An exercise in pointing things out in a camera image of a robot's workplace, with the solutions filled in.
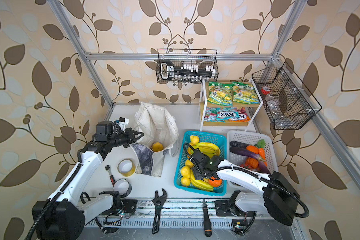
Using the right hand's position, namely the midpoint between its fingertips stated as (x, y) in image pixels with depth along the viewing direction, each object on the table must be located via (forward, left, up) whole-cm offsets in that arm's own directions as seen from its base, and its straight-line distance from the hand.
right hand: (200, 172), depth 82 cm
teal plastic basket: (+19, -13, +2) cm, 23 cm away
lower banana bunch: (-7, -1, +2) cm, 7 cm away
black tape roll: (-5, +43, -5) cm, 44 cm away
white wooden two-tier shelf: (+54, -48, -8) cm, 73 cm away
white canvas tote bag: (+29, +25, -3) cm, 38 cm away
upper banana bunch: (+14, -6, 0) cm, 16 cm away
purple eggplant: (+9, -27, +5) cm, 29 cm away
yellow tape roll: (+2, +41, -4) cm, 41 cm away
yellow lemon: (+16, +25, +2) cm, 30 cm away
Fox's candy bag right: (+28, -27, +15) cm, 42 cm away
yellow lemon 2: (-5, +9, +1) cm, 10 cm away
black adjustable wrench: (-13, +22, -3) cm, 26 cm away
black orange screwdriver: (-25, -1, -2) cm, 25 cm away
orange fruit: (-8, -6, +5) cm, 11 cm away
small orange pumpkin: (+4, -29, +3) cm, 30 cm away
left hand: (+14, +29, +19) cm, 38 cm away
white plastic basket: (+19, -33, +4) cm, 38 cm away
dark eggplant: (+17, -25, 0) cm, 30 cm away
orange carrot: (+15, -39, +1) cm, 41 cm away
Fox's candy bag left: (+28, -14, +17) cm, 35 cm away
